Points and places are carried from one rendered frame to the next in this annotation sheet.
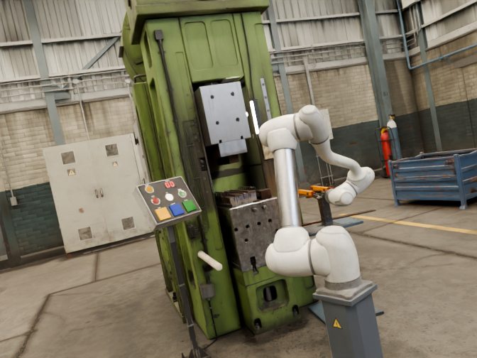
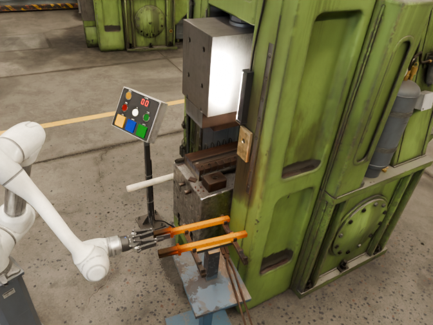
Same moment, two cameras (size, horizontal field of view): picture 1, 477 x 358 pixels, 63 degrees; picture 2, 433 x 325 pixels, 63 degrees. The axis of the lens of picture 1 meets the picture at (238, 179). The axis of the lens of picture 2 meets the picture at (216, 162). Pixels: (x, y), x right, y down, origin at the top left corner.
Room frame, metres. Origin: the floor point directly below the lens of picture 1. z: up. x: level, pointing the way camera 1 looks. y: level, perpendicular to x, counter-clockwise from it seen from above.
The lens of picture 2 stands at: (2.46, -1.69, 2.22)
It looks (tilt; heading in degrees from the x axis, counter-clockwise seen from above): 36 degrees down; 76
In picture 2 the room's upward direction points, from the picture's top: 5 degrees clockwise
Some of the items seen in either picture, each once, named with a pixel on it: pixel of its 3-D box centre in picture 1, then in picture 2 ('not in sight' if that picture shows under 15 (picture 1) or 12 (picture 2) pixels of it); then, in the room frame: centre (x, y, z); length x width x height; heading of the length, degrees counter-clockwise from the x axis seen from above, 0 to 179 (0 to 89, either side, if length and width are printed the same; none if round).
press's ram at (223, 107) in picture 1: (222, 116); (235, 66); (2.93, 0.02, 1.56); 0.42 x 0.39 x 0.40; 19
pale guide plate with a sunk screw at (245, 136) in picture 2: (267, 148); (244, 144); (2.94, -0.26, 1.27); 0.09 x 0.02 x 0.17; 109
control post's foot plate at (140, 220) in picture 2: (195, 354); (150, 218); (2.46, 0.50, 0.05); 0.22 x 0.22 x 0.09; 19
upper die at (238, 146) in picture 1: (223, 150); (226, 106); (2.92, 0.06, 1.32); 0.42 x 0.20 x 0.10; 19
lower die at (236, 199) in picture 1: (233, 197); (221, 157); (2.92, 0.06, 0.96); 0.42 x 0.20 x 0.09; 19
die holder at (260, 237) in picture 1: (246, 229); (223, 195); (2.94, 0.01, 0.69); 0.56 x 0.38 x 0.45; 19
